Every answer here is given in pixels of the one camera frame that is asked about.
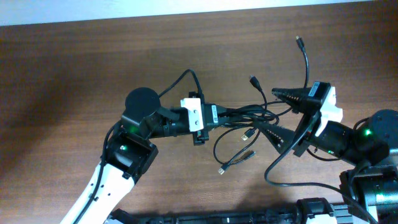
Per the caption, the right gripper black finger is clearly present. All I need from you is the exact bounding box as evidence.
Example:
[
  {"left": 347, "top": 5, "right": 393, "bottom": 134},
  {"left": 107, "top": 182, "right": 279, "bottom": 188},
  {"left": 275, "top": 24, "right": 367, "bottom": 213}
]
[
  {"left": 271, "top": 88, "right": 313, "bottom": 114},
  {"left": 253, "top": 121, "right": 295, "bottom": 154}
]

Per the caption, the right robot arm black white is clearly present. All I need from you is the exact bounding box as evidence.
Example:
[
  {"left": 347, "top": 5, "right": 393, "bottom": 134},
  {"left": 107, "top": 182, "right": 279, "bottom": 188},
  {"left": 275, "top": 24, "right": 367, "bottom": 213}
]
[{"left": 259, "top": 82, "right": 397, "bottom": 223}]

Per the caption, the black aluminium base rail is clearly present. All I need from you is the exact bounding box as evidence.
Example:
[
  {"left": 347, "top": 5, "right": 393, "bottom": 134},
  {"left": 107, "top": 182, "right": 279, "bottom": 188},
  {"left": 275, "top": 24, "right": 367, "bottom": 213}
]
[{"left": 105, "top": 198, "right": 354, "bottom": 224}]

